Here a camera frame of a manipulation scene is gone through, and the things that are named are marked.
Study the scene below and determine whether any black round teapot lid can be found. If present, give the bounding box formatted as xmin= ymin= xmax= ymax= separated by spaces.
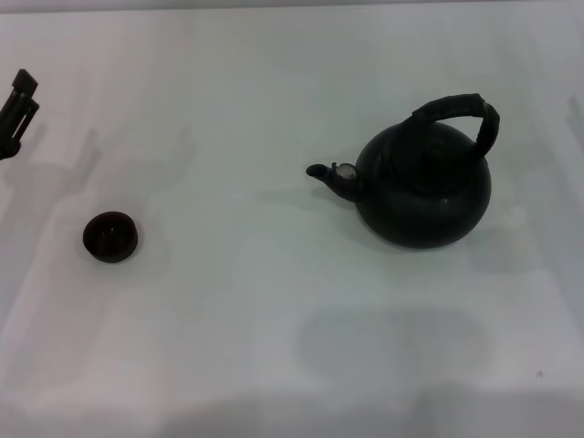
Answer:
xmin=82 ymin=210 xmax=141 ymax=264

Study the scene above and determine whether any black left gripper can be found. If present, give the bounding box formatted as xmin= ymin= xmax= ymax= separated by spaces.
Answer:
xmin=0 ymin=68 xmax=41 ymax=162

